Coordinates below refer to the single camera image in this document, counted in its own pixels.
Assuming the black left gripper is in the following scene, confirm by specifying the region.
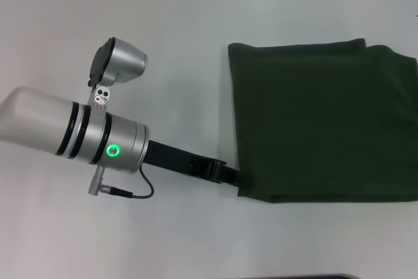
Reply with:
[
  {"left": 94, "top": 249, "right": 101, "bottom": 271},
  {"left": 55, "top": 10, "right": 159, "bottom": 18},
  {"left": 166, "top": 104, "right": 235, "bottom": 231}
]
[{"left": 143, "top": 140, "right": 252, "bottom": 191}]

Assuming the dark green FREE! t-shirt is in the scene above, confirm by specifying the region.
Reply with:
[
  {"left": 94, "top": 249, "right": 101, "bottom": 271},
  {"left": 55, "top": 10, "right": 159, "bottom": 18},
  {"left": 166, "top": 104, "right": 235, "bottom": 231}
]
[{"left": 227, "top": 37, "right": 418, "bottom": 204}]

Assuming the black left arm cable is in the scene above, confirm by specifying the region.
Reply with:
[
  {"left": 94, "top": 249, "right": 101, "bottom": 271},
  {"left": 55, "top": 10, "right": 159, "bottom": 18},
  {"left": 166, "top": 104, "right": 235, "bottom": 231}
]
[{"left": 97, "top": 168, "right": 155, "bottom": 200}]

